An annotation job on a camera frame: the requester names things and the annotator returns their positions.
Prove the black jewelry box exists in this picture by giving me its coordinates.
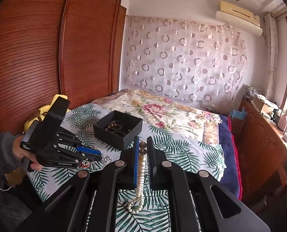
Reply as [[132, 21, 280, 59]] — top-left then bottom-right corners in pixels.
[[93, 111, 143, 150]]

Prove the brown wooden bead bracelet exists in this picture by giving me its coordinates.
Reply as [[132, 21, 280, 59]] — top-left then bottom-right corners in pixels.
[[103, 120, 132, 138]]

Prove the white pearl necklace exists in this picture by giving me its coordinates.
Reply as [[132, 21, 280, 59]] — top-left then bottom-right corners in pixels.
[[126, 141, 148, 215]]

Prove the grey sleeve left forearm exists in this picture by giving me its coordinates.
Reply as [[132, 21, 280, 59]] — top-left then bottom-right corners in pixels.
[[0, 132, 23, 178]]

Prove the person's left hand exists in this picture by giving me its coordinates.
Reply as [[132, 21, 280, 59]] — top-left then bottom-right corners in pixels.
[[12, 135, 43, 171]]

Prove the yellow plush toy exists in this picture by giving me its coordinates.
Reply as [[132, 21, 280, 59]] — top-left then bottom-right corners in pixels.
[[23, 94, 68, 134]]

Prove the floral quilt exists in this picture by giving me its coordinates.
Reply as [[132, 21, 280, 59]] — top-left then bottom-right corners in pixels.
[[92, 88, 222, 145]]

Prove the blue blanket with red trim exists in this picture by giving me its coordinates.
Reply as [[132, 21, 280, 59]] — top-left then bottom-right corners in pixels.
[[218, 115, 243, 200]]

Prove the blue paper item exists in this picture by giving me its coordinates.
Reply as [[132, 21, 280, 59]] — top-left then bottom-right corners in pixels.
[[229, 108, 248, 120]]

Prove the sheer circle pattern curtain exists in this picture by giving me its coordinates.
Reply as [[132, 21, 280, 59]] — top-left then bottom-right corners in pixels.
[[121, 16, 247, 113]]

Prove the red-brown wooden wardrobe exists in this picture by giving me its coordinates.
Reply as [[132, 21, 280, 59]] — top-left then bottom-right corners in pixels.
[[0, 0, 126, 134]]

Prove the wooden side cabinet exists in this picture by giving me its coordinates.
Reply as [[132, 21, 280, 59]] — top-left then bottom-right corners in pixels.
[[231, 98, 287, 208]]

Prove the cardboard box on cabinet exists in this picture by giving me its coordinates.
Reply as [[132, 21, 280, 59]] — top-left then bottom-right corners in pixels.
[[253, 97, 278, 115]]

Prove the white bottle on cabinet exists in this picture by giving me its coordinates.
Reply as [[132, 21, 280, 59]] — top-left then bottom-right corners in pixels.
[[278, 109, 287, 132]]

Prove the white air conditioner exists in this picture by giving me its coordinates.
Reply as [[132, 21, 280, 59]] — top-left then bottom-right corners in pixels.
[[216, 1, 263, 37]]

